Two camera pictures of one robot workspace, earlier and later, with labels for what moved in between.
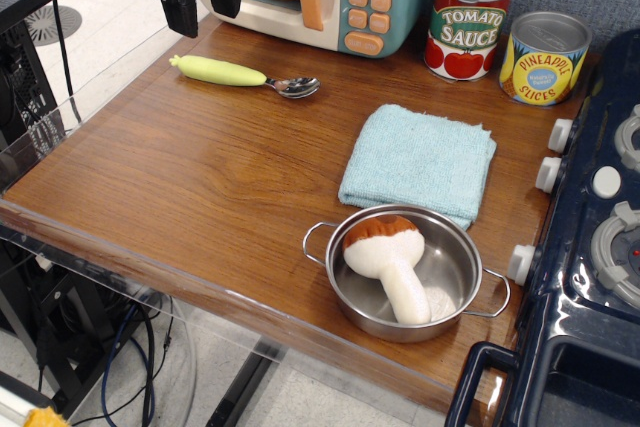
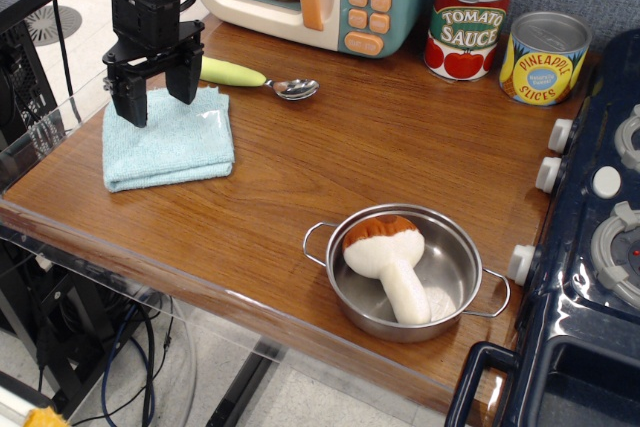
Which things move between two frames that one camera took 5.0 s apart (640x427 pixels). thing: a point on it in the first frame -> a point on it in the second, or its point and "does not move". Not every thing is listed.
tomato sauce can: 470,7 does not move
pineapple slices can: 544,57 does not move
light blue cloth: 399,156 -> 179,141
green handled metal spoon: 232,72 does not move
